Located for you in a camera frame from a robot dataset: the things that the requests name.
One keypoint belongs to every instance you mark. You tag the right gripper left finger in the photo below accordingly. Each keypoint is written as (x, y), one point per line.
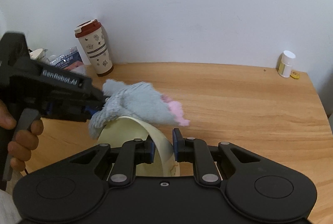
(126, 158)

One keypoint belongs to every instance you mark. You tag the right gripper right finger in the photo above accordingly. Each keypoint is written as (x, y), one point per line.
(196, 151)

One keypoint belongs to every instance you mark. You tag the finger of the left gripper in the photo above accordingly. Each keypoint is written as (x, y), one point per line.
(96, 106)

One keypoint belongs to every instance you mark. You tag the pale yellow bowl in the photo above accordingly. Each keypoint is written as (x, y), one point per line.
(126, 128)

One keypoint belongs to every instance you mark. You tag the grey and pink cloth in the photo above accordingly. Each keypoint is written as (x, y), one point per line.
(140, 101)

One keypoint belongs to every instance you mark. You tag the person left hand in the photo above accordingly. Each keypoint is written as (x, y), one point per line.
(25, 140)

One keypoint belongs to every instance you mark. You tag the glass pitcher cream lid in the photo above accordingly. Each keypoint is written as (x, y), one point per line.
(39, 55)

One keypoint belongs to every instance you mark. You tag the blue printed plastic pouch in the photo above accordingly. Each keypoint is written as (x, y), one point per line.
(70, 60)

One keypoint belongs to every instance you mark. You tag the red lid patterned tumbler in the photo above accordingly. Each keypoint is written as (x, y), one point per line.
(90, 36)

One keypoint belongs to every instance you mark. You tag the white small pill bottle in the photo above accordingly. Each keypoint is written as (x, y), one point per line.
(285, 63)

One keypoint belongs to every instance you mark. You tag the small yellow round object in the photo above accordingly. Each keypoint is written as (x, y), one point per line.
(295, 75)

